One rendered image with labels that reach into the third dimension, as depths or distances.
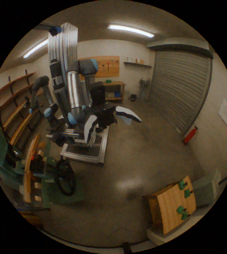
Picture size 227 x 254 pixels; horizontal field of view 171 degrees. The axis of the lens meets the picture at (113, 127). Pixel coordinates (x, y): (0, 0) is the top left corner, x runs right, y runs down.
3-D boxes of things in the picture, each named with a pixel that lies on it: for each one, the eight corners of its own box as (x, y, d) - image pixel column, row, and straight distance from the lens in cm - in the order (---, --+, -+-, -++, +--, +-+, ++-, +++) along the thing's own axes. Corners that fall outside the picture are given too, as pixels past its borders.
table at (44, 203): (60, 210, 66) (55, 210, 62) (33, 203, 88) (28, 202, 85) (59, 141, 82) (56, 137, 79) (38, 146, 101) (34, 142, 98)
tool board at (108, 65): (119, 76, 342) (119, 55, 345) (71, 81, 349) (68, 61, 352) (119, 76, 346) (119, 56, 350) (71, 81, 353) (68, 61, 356)
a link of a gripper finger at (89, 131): (93, 151, 22) (103, 128, 26) (85, 140, 17) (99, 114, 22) (85, 149, 23) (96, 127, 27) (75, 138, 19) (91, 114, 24)
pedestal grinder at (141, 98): (146, 101, 390) (151, 78, 366) (138, 101, 365) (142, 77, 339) (143, 98, 418) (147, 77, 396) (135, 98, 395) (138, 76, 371)
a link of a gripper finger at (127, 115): (141, 126, 26) (118, 119, 28) (144, 112, 22) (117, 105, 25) (138, 133, 24) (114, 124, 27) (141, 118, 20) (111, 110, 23)
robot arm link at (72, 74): (63, 60, 69) (67, 124, 43) (77, 57, 68) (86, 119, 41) (66, 70, 76) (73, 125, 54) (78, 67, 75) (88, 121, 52)
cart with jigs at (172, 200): (175, 209, 189) (201, 207, 150) (147, 225, 167) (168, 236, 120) (167, 182, 170) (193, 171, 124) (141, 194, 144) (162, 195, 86)
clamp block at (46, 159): (53, 179, 64) (45, 176, 58) (41, 179, 73) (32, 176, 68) (54, 161, 69) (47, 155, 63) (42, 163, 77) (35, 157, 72)
